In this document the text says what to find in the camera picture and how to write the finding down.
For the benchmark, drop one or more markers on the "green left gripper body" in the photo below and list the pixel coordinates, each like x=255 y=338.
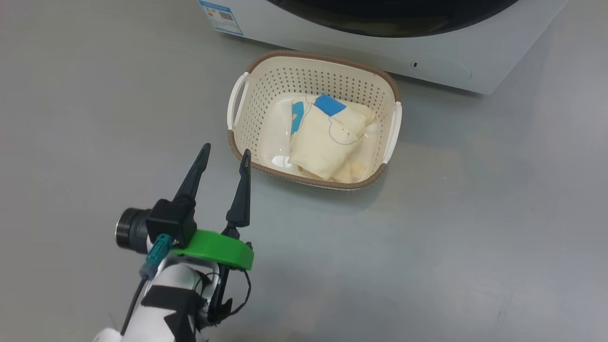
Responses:
x=218 y=249

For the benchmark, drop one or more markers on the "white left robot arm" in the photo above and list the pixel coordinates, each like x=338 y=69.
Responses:
x=175 y=279

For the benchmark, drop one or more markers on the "cream garment with blue patch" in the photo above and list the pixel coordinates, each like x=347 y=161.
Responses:
x=323 y=142

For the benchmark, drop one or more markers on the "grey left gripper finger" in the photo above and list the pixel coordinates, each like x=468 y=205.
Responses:
x=241 y=199
x=194 y=175

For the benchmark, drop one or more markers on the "dark round washing machine door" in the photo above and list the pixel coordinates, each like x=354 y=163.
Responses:
x=394 y=19

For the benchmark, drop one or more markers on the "white front-load washing machine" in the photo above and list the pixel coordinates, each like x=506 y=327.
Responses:
x=427 y=52

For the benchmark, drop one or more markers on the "blue energy label sticker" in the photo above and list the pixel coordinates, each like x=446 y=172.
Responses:
x=223 y=16

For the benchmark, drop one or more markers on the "cream perforated laundry basket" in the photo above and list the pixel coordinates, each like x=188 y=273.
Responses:
x=266 y=90

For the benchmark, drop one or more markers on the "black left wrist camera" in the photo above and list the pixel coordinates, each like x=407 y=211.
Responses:
x=171 y=221

